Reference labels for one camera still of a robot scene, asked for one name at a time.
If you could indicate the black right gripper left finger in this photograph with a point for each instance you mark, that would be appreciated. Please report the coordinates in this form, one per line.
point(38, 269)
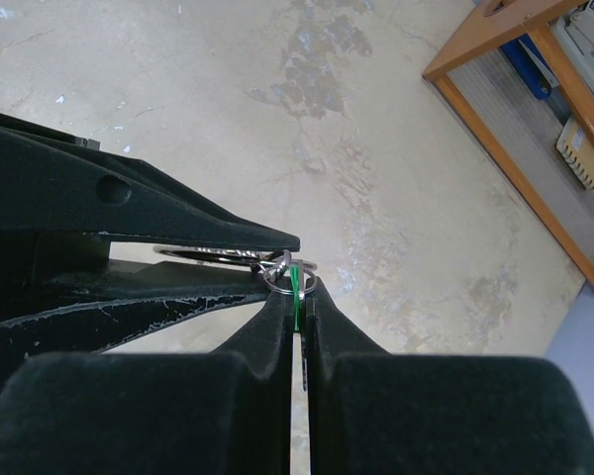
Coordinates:
point(227, 411)

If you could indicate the green capped key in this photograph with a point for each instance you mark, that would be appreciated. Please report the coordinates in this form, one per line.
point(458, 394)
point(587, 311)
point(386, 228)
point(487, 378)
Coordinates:
point(294, 278)

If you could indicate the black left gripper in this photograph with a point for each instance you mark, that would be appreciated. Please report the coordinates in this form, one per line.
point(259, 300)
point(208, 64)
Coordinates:
point(51, 181)

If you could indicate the blue stapler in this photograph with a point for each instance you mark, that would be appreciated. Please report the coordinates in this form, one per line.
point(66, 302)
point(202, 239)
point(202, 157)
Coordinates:
point(531, 66)

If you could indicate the large silver keyring with clips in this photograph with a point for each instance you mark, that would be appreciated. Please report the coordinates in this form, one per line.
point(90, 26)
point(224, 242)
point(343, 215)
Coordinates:
point(255, 261)

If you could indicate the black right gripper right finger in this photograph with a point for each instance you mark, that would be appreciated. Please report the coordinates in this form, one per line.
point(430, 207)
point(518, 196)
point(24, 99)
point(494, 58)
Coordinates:
point(375, 412)

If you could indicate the strip of staples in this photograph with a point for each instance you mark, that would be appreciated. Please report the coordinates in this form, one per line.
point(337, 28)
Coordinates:
point(577, 152)

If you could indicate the wooden rack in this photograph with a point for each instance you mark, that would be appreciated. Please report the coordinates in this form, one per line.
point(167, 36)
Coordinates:
point(516, 129)

